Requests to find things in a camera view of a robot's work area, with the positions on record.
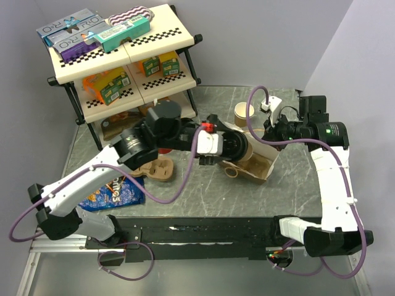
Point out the silver RO foil box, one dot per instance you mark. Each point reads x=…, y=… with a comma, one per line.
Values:
x=68, y=26

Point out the brown paper cups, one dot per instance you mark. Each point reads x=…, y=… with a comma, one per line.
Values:
x=240, y=114

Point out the cream checkered shelf rack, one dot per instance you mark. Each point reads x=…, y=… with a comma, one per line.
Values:
x=167, y=34

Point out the brown paper takeout bag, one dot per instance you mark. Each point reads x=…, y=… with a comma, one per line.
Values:
x=236, y=169

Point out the brown snack bag lower shelf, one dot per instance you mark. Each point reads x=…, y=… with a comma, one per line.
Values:
x=115, y=124

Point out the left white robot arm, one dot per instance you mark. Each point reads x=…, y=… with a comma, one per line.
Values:
x=58, y=212

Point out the black plastic cup lid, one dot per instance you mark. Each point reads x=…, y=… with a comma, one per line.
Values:
x=232, y=145

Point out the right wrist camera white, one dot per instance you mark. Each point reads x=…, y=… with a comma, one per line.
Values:
x=272, y=107

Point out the purple wavy pouch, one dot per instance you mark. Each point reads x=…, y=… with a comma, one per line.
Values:
x=129, y=14

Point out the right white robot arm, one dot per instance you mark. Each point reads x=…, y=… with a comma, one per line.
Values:
x=338, y=232

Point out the purple RO foil box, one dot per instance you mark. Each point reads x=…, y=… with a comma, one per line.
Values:
x=75, y=46

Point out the brown paper coffee cup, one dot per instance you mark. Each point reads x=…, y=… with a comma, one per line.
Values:
x=246, y=150

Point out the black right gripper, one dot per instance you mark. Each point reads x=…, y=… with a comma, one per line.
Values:
x=271, y=132

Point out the teal foil box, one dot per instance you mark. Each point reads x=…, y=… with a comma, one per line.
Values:
x=128, y=30

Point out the single brown pulp carrier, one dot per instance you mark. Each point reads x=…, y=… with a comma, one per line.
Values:
x=258, y=166

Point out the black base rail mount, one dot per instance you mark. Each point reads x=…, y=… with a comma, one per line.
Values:
x=187, y=238

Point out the blue Doritos chip bag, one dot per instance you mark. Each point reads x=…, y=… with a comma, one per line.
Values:
x=120, y=192

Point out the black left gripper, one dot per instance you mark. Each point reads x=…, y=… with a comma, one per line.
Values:
x=218, y=126

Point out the green orange snack box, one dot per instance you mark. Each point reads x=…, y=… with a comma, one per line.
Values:
x=109, y=92
x=117, y=80

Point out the brown pulp cup carrier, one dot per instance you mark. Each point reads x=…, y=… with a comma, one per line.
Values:
x=160, y=169

